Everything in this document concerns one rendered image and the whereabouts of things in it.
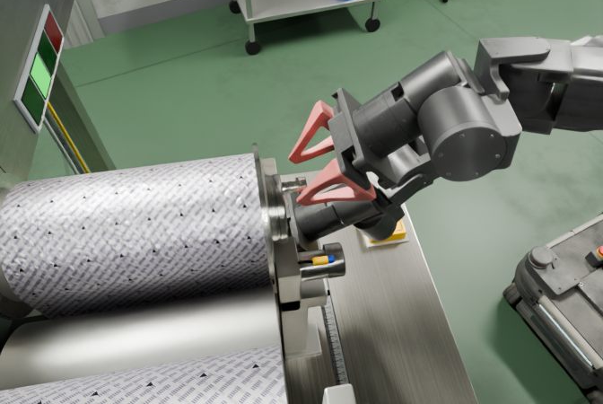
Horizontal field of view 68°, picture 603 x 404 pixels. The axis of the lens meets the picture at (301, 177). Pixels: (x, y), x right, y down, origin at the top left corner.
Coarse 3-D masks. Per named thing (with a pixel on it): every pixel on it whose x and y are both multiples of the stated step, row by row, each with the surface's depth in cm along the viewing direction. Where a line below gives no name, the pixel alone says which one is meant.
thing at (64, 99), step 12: (60, 72) 122; (60, 84) 122; (72, 84) 129; (60, 96) 125; (72, 96) 128; (60, 108) 128; (72, 108) 129; (84, 108) 137; (60, 120) 132; (72, 120) 133; (84, 120) 135; (72, 132) 136; (84, 132) 137; (96, 132) 144; (84, 144) 141; (96, 144) 143; (84, 156) 145; (96, 156) 146; (108, 156) 153; (96, 168) 150; (108, 168) 151
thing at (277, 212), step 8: (272, 176) 48; (272, 184) 46; (280, 184) 46; (272, 192) 46; (280, 192) 46; (272, 200) 45; (280, 200) 45; (272, 208) 45; (280, 208) 45; (272, 216) 45; (280, 216) 45; (272, 224) 45; (280, 224) 45; (272, 232) 46; (280, 232) 46; (280, 240) 47
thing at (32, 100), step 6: (30, 84) 68; (30, 90) 68; (36, 90) 70; (24, 96) 66; (30, 96) 68; (36, 96) 70; (24, 102) 66; (30, 102) 67; (36, 102) 69; (42, 102) 71; (30, 108) 67; (36, 108) 69; (42, 108) 71; (36, 114) 69; (36, 120) 69
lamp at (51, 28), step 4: (48, 16) 78; (52, 16) 80; (48, 20) 78; (52, 20) 80; (48, 24) 78; (52, 24) 79; (56, 24) 81; (48, 28) 78; (52, 28) 79; (56, 28) 81; (48, 32) 77; (52, 32) 79; (56, 32) 80; (52, 36) 79; (56, 36) 80; (60, 36) 82; (52, 40) 78; (56, 40) 80; (60, 40) 82; (56, 44) 80; (56, 48) 79
